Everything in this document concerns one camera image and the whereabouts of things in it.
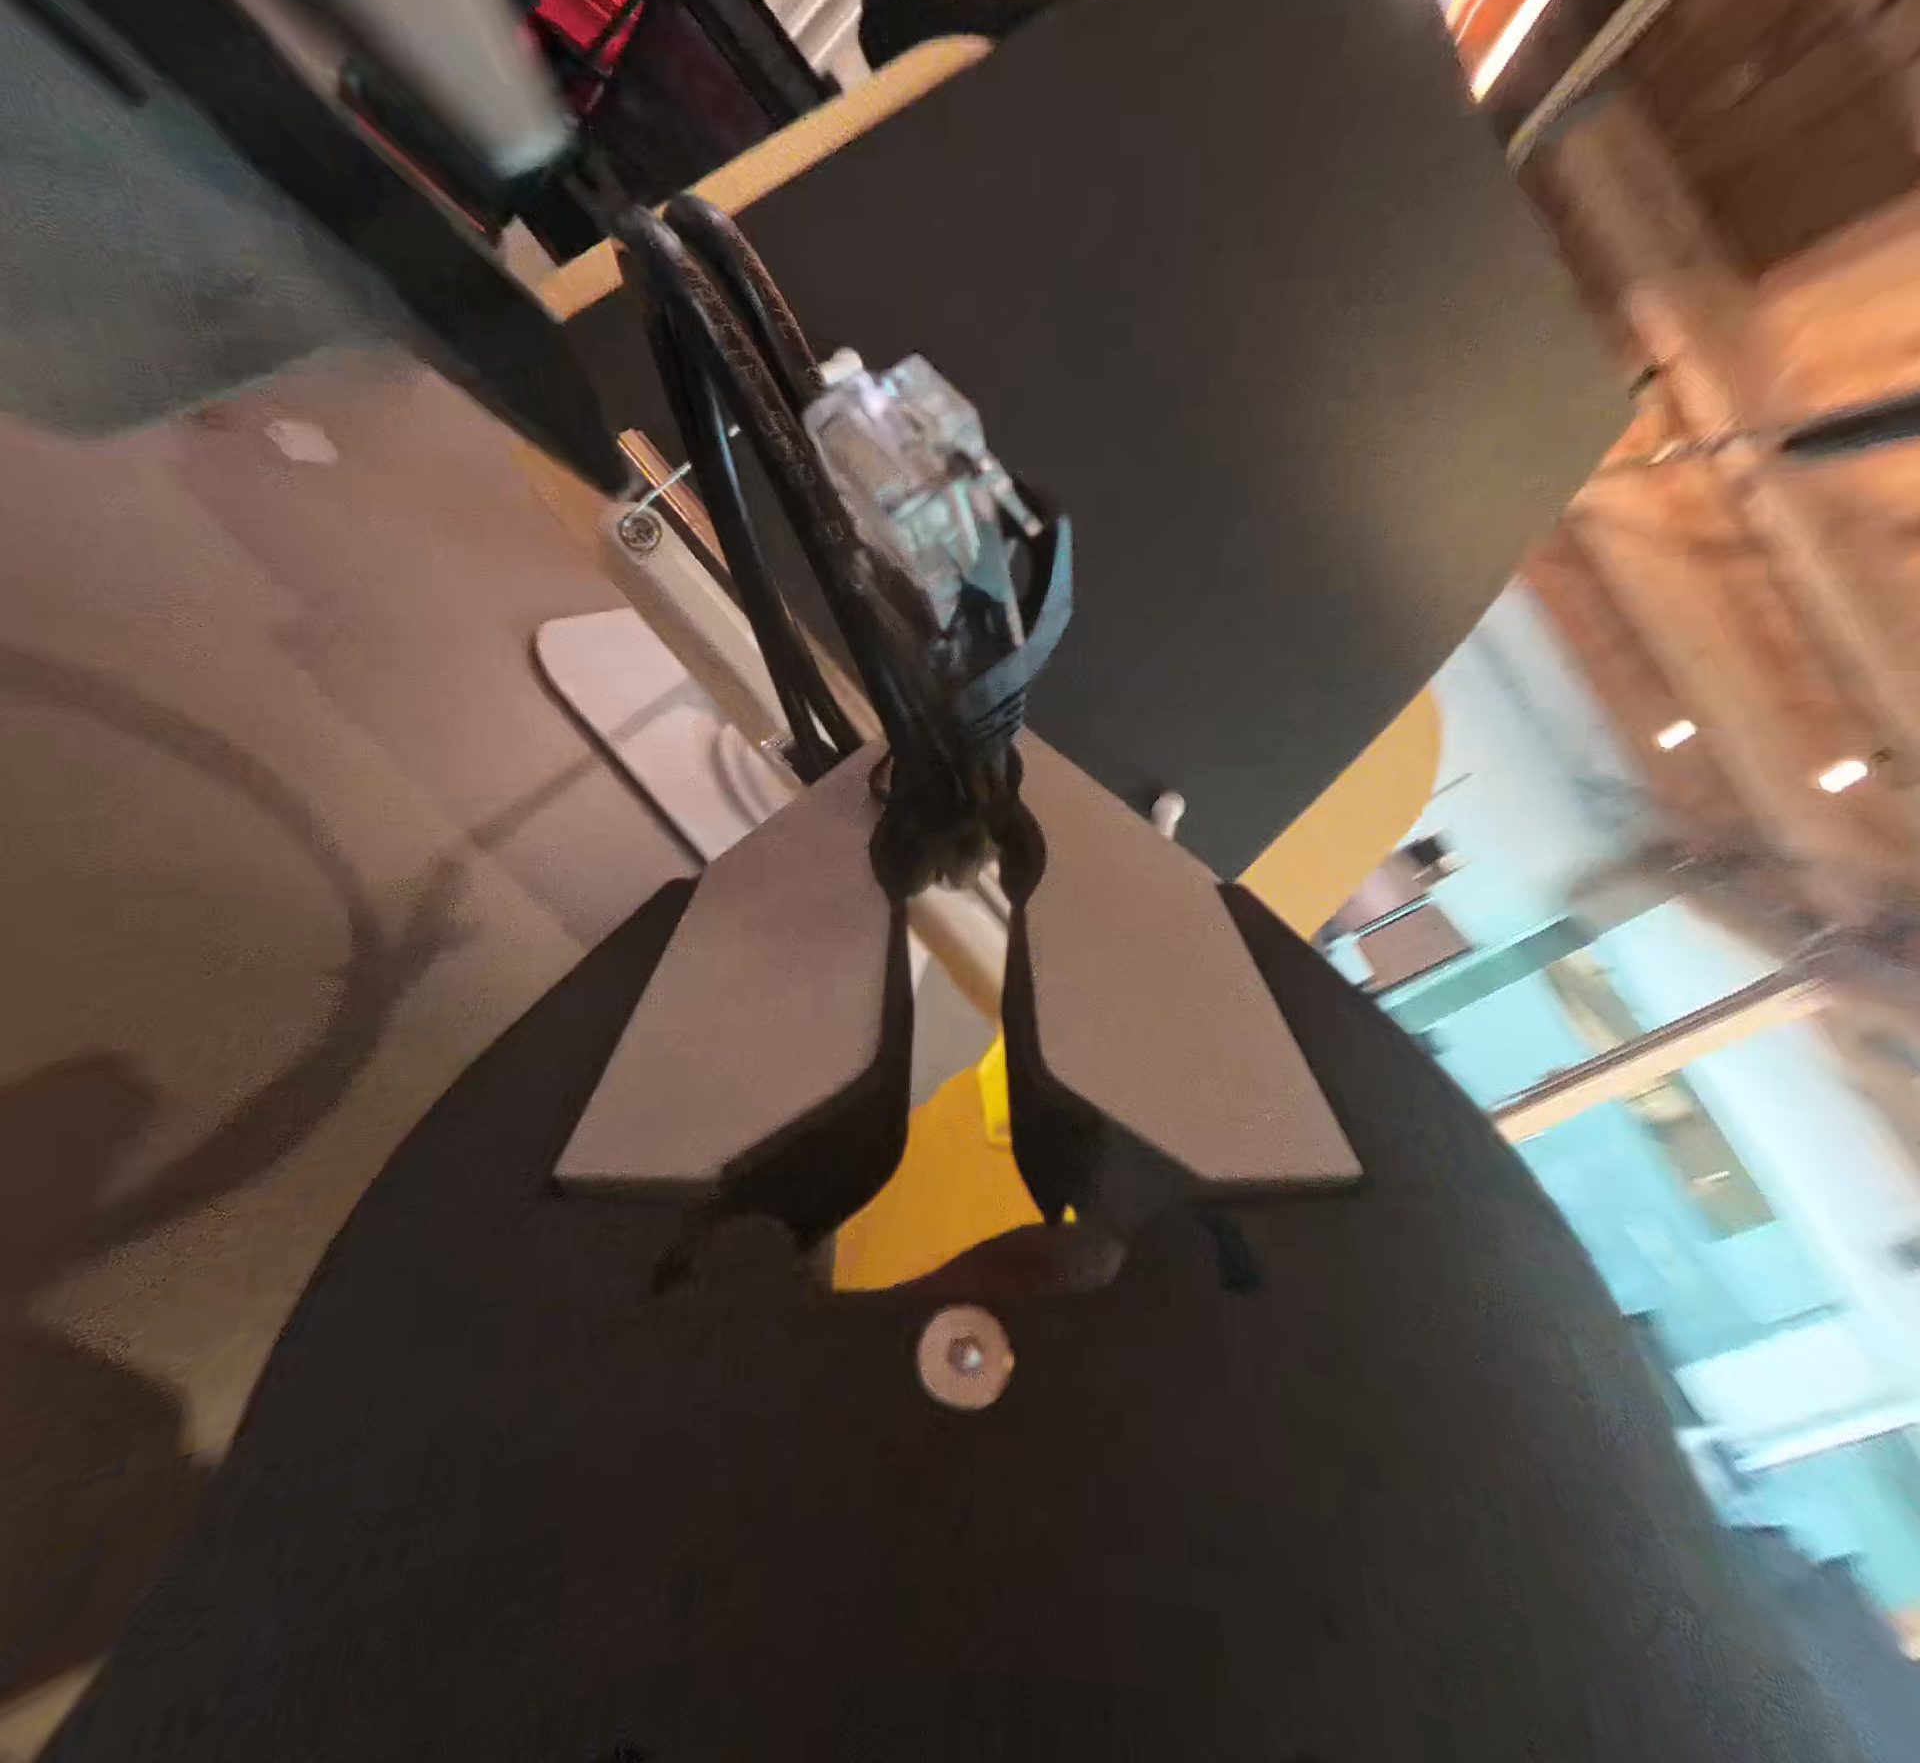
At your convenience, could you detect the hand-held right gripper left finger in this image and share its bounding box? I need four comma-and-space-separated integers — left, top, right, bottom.
551, 740, 918, 1251

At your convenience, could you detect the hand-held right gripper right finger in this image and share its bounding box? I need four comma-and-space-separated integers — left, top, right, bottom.
998, 740, 1366, 1221

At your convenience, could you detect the black ethernet cable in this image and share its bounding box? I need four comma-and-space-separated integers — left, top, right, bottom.
614, 192, 1079, 896

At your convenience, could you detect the black wooden book stand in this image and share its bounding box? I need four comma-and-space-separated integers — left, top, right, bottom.
531, 0, 1637, 947

